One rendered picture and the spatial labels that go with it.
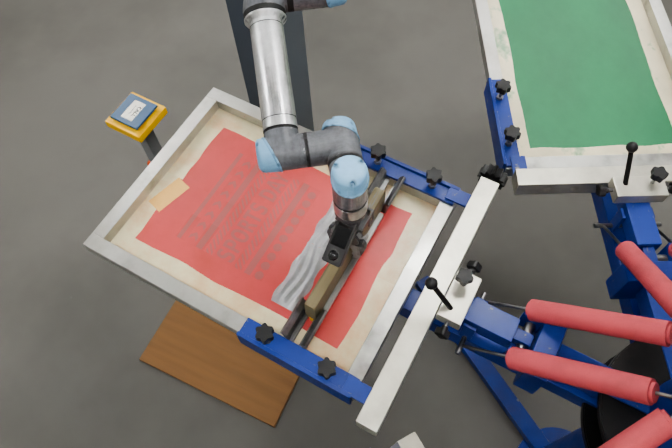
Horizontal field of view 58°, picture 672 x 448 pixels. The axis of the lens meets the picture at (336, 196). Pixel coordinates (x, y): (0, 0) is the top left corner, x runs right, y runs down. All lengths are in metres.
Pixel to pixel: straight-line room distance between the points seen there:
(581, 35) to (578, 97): 0.25
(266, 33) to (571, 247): 1.81
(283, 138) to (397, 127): 1.73
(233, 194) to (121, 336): 1.14
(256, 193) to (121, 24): 2.14
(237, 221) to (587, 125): 1.02
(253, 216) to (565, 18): 1.19
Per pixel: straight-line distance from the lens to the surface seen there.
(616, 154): 1.86
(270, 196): 1.66
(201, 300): 1.53
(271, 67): 1.33
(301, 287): 1.53
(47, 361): 2.74
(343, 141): 1.27
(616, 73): 2.05
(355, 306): 1.51
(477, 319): 1.44
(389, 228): 1.60
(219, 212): 1.66
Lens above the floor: 2.38
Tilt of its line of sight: 60 degrees down
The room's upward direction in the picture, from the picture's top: 3 degrees counter-clockwise
